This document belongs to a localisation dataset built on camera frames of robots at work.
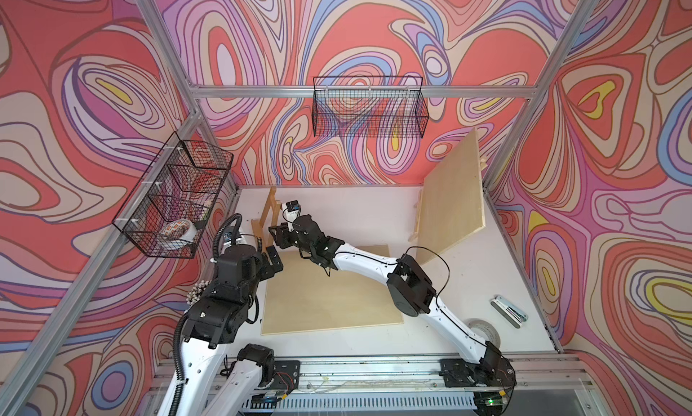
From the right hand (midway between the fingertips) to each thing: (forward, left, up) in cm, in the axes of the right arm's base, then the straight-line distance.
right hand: (275, 232), depth 89 cm
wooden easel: (-7, -52, +20) cm, 56 cm away
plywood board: (-8, -52, +20) cm, 56 cm away
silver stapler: (-25, -73, -12) cm, 78 cm away
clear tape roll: (-30, -65, -13) cm, 72 cm away
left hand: (-16, -2, +13) cm, 20 cm away
